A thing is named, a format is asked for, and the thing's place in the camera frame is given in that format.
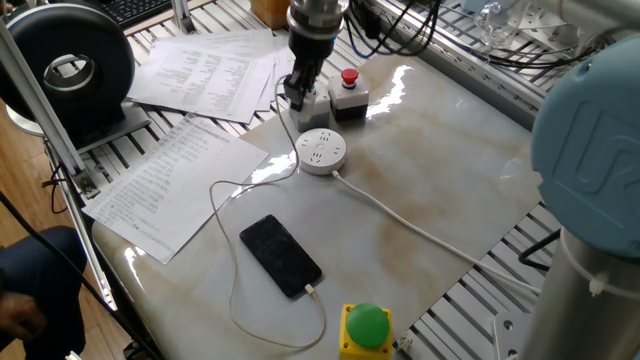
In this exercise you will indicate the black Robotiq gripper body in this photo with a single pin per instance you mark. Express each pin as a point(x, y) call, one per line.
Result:
point(311, 52)

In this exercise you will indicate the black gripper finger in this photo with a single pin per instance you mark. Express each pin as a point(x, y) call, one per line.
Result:
point(313, 75)
point(295, 92)

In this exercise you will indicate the person's bare hand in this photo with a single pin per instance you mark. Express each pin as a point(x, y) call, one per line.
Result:
point(20, 317)

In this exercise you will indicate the yellow box green dome button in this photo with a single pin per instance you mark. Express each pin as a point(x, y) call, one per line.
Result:
point(366, 332)

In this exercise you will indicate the black smartphone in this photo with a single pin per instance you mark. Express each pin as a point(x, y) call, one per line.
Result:
point(280, 256)

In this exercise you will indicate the handwritten list paper sheet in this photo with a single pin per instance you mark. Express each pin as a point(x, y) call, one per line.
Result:
point(172, 187)

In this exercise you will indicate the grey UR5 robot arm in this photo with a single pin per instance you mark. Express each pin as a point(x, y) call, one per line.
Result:
point(590, 175)

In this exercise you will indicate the red emergency stop button box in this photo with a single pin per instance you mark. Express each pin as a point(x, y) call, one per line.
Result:
point(348, 100)

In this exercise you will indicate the wooden block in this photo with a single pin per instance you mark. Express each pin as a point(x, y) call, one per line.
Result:
point(270, 12)

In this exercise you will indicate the grey device base plate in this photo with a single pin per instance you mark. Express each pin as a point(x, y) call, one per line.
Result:
point(125, 127)

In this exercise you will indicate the plain white paper sheets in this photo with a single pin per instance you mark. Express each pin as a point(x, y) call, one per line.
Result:
point(281, 60)

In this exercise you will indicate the printed table paper sheet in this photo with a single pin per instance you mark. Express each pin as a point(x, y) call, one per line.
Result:
point(205, 75)

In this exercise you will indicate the grey box green push button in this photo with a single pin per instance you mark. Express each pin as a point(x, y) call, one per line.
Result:
point(315, 117)

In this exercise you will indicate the marble pattern tile slab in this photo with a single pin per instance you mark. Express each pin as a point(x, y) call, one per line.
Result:
point(425, 165)

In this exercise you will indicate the aluminium frame post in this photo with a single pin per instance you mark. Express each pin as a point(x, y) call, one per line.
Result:
point(45, 112)

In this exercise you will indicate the silver robot mounting plate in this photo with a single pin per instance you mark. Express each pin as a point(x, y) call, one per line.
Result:
point(510, 335)

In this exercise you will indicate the clear glass vessel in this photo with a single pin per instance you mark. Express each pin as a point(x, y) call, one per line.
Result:
point(500, 20)

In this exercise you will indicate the white charger plug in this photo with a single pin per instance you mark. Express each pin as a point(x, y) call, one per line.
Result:
point(309, 97)

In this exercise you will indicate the black computer keyboard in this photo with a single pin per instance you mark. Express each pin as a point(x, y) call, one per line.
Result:
point(135, 10)

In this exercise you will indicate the person's dark trouser leg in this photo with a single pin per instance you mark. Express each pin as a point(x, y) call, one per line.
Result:
point(60, 260)

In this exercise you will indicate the round white power socket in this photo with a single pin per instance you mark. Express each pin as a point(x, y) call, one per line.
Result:
point(320, 150)

